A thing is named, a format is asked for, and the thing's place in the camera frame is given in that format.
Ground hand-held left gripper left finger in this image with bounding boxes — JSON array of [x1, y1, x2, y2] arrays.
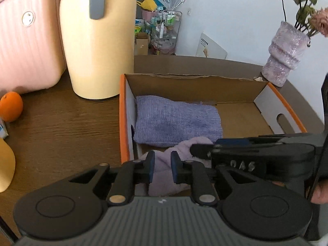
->
[[67, 151, 156, 207]]

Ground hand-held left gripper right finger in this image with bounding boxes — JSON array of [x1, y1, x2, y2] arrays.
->
[[170, 151, 259, 207]]

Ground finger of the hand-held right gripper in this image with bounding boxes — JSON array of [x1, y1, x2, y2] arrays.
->
[[215, 136, 285, 146], [190, 143, 214, 160]]

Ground lilac fluffy cloth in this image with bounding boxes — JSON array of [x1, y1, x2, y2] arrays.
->
[[140, 137, 214, 196]]

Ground orange-sided cardboard box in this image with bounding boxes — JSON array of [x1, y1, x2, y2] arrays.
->
[[119, 73, 308, 164]]

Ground person's right hand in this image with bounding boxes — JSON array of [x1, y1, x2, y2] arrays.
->
[[309, 181, 328, 205]]

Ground lavender knitted cloth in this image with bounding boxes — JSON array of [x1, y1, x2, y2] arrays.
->
[[134, 95, 223, 148]]

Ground white leaning board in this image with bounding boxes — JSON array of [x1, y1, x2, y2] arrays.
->
[[196, 32, 228, 60]]

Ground pink textured vase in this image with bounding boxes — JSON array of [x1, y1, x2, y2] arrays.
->
[[261, 21, 310, 88]]

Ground small brown cardboard box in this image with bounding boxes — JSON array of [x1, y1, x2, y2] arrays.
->
[[134, 32, 150, 56]]

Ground dried pink rose bunch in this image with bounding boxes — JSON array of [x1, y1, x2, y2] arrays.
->
[[270, 0, 328, 40]]

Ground yellow curved object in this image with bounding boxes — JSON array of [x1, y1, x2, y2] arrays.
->
[[0, 137, 16, 193]]

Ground pink bucket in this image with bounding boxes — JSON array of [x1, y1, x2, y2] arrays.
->
[[141, 9, 157, 21]]

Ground orange fruit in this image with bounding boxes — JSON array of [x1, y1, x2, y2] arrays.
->
[[0, 91, 23, 123]]

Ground small blue white carton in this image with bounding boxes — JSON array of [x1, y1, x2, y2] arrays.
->
[[0, 118, 8, 139]]

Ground blue yellow plastic toys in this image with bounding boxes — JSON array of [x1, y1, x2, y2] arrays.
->
[[137, 0, 164, 12]]

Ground pink ribbed suitcase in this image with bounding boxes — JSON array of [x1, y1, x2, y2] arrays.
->
[[0, 0, 67, 94]]

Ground wire storage cart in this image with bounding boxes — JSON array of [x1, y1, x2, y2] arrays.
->
[[150, 10, 183, 55]]

